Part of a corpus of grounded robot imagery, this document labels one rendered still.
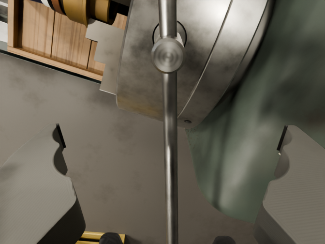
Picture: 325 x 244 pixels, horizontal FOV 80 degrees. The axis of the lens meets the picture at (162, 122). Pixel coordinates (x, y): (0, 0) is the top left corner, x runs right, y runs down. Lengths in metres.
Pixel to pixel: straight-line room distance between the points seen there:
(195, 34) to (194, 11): 0.02
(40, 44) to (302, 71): 0.59
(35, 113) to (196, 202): 1.65
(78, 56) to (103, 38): 0.27
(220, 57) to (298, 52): 0.08
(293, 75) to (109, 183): 1.87
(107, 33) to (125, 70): 0.13
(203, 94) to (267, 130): 0.08
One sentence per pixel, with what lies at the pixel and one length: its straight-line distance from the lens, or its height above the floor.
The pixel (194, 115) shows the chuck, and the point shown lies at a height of 1.20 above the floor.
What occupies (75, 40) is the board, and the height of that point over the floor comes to 0.89.
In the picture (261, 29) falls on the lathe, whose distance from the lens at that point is 0.29.
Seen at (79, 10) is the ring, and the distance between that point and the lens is 0.36.
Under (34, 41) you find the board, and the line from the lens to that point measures 0.66.
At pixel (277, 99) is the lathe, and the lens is 0.25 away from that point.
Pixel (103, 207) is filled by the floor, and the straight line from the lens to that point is 2.22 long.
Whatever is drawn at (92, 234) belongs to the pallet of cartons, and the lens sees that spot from 2.53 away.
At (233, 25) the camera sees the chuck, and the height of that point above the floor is 1.24.
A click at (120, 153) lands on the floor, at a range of 1.76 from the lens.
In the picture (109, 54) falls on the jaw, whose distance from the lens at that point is 0.35.
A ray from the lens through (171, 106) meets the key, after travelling 0.16.
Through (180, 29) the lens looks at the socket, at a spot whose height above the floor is 1.24.
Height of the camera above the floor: 1.45
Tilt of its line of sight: 66 degrees down
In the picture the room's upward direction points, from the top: 179 degrees counter-clockwise
